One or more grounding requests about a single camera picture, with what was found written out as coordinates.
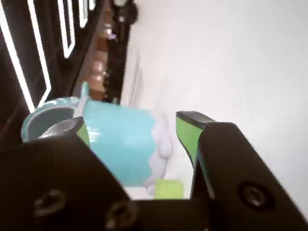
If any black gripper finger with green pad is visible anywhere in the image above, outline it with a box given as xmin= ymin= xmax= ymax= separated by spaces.
xmin=0 ymin=117 xmax=145 ymax=231
xmin=176 ymin=111 xmax=308 ymax=231

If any green lego block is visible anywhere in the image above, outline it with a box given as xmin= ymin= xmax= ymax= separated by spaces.
xmin=154 ymin=178 xmax=183 ymax=200

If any teal whale-shaped bin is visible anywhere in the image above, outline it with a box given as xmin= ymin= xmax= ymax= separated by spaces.
xmin=21 ymin=81 xmax=174 ymax=195

